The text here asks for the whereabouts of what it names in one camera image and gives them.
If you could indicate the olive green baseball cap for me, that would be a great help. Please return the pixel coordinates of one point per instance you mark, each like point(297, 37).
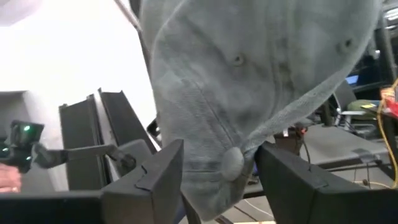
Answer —
point(248, 77)

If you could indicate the person's hand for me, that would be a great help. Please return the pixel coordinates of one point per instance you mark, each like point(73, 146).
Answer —
point(9, 180)

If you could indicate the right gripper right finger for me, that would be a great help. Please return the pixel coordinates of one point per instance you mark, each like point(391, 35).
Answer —
point(311, 199)

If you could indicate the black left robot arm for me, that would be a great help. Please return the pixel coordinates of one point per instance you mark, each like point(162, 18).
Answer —
point(25, 146)

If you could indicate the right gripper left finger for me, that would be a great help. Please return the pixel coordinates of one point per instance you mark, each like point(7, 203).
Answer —
point(140, 193)

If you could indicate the grey desk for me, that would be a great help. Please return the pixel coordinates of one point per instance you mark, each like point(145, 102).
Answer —
point(335, 143)

